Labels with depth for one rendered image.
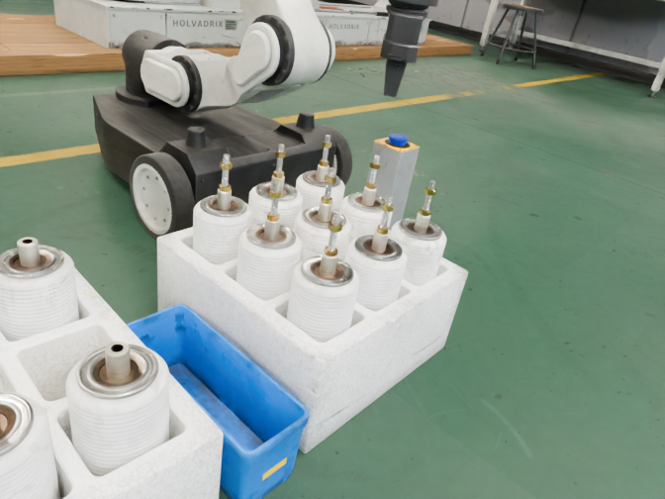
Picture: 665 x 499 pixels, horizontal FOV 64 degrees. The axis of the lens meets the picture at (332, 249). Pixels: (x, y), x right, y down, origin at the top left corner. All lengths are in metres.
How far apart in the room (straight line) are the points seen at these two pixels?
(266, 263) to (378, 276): 0.17
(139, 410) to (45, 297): 0.24
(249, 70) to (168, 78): 0.32
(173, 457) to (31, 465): 0.13
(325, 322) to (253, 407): 0.17
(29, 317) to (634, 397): 1.02
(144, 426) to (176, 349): 0.36
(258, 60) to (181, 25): 1.82
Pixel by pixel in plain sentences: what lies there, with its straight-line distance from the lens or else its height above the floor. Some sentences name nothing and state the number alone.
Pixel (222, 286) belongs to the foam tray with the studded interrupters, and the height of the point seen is 0.18.
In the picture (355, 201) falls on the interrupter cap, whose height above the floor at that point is 0.25.
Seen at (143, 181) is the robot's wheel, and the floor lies 0.12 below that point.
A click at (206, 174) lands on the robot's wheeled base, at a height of 0.17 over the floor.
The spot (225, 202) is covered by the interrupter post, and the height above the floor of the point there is 0.26.
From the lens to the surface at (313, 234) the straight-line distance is 0.86.
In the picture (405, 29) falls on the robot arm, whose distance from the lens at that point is 0.86.
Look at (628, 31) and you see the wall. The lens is 5.83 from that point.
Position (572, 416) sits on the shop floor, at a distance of 1.06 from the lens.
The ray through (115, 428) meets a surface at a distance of 0.57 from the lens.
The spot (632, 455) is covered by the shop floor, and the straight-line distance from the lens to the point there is 1.06.
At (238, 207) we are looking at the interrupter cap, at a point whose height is 0.25.
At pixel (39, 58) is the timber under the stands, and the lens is 2.62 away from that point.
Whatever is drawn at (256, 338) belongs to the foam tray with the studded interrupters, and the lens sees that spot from 0.79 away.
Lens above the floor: 0.65
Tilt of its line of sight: 29 degrees down
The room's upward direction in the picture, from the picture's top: 10 degrees clockwise
